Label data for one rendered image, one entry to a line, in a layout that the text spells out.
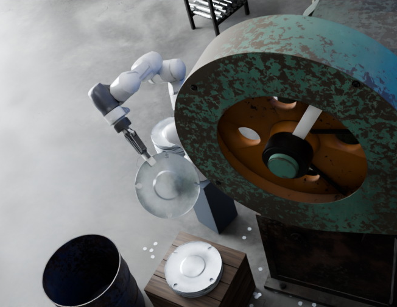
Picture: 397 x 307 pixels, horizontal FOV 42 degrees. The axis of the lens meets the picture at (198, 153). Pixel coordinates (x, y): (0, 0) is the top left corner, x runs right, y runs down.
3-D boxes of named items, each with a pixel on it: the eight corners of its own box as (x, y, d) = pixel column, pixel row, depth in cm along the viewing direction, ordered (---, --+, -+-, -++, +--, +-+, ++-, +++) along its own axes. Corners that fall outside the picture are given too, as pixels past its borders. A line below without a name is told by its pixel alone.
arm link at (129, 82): (131, 65, 248) (95, 96, 226) (153, 43, 235) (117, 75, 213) (148, 82, 250) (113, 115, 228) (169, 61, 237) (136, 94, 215)
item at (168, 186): (201, 217, 226) (201, 217, 226) (136, 220, 217) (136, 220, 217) (198, 151, 230) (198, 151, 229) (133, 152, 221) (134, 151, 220)
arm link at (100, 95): (136, 94, 227) (124, 105, 234) (117, 70, 226) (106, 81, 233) (110, 110, 214) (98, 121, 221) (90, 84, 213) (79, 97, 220)
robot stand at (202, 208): (198, 221, 325) (180, 175, 293) (217, 201, 332) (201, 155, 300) (219, 234, 314) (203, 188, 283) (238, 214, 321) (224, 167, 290)
